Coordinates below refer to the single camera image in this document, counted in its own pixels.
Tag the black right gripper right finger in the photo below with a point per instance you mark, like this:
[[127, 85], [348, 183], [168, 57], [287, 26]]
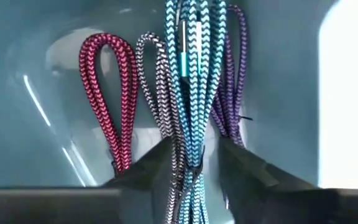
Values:
[[253, 186]]

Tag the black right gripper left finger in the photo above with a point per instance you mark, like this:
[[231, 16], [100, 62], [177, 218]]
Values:
[[148, 174]]

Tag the slate blue plastic bin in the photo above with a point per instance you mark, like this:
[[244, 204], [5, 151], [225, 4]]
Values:
[[26, 93]]

